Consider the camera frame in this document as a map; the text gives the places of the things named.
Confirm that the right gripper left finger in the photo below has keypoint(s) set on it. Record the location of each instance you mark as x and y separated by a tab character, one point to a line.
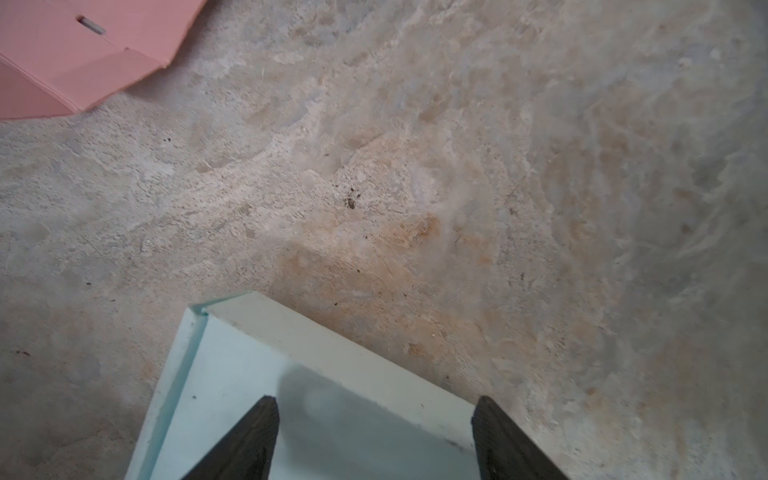
246	451

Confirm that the pink flat paper box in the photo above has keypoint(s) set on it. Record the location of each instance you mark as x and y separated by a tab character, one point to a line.
65	57

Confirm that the light blue paper box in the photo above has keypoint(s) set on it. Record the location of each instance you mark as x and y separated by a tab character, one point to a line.
344	411

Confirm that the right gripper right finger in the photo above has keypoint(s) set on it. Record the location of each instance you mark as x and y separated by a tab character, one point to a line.
504	451

